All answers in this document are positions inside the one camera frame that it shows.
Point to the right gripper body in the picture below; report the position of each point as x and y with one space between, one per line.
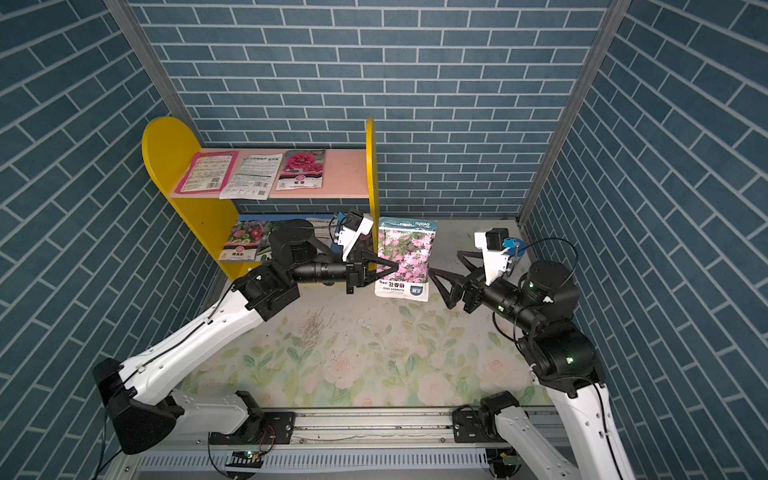
476 285

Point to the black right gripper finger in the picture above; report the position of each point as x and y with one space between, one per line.
453 287
466 258

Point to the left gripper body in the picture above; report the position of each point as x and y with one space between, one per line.
350 275

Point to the purple flower seed bag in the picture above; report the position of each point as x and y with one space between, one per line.
407 242

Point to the red peony seed bag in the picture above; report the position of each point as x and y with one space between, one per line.
301 169

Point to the white text gourd seed bag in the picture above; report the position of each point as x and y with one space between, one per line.
253 178

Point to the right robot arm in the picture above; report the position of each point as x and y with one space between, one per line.
540 307

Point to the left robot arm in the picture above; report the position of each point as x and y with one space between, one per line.
138 393

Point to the yellow wooden shelf unit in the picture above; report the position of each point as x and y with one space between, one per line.
169 146

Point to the candy chrysanthemum seed bag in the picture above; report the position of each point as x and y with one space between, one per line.
247 242

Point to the pink-bordered seed bag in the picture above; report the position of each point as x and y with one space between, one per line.
209 172

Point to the floral table mat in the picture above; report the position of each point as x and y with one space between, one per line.
333 349

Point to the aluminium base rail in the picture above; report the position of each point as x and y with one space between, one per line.
431 443

